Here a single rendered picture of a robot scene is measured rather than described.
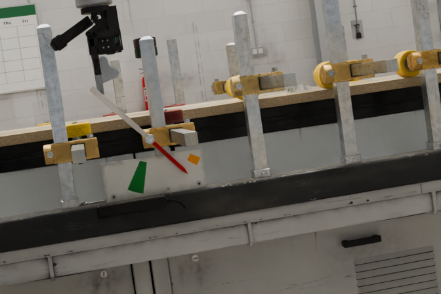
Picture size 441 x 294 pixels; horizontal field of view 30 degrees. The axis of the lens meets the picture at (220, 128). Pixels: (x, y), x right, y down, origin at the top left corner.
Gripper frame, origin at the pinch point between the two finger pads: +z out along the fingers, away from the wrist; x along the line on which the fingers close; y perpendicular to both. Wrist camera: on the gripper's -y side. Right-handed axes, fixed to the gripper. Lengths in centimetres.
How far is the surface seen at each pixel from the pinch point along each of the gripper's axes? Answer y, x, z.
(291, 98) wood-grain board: 54, 25, 10
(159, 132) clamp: 13.5, 5.1, 12.9
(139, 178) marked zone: 6.7, 4.9, 23.8
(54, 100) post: -11.2, 5.9, 0.9
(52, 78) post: -10.7, 6.0, -4.5
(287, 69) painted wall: 238, 724, 4
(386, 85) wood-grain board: 84, 25, 11
